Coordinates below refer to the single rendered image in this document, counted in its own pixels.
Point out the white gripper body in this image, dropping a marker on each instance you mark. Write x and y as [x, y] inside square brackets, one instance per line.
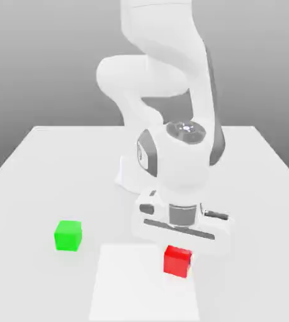
[156, 232]

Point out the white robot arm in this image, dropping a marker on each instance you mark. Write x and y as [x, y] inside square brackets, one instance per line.
[174, 75]

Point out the small red cube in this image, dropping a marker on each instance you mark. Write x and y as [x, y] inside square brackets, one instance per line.
[175, 263]

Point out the small green cube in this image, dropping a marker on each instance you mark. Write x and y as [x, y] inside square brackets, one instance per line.
[67, 236]

